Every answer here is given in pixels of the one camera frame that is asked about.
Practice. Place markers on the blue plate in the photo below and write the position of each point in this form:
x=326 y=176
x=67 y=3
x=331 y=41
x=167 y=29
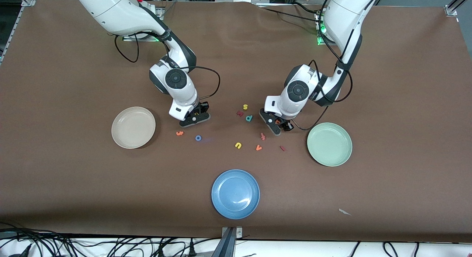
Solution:
x=235 y=194

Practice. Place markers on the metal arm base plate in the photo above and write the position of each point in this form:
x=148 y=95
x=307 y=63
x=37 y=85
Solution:
x=326 y=43
x=127 y=38

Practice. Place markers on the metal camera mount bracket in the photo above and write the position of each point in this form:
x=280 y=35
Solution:
x=230 y=233

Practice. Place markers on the light green plate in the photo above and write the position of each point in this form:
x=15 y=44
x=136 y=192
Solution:
x=329 y=144

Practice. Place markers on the beige brown plate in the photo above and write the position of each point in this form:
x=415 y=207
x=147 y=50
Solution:
x=133 y=127

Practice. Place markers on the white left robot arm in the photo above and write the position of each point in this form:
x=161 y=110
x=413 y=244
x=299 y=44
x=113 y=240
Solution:
x=343 y=13

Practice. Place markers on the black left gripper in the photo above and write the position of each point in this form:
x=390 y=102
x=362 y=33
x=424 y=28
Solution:
x=287 y=125

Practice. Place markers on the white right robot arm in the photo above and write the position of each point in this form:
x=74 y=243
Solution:
x=110 y=10

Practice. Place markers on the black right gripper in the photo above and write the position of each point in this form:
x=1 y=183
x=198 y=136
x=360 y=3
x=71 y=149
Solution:
x=202 y=107

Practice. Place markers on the silver aluminium frame rail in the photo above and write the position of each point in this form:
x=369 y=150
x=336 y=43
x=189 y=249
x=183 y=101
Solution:
x=451 y=10
x=28 y=0

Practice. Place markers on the brown paper table cover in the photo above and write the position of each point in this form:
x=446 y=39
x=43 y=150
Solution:
x=73 y=102

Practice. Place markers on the black power plug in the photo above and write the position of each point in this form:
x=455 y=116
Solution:
x=161 y=252
x=191 y=248

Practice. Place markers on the white paper scrap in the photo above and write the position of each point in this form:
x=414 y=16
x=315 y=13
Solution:
x=344 y=212

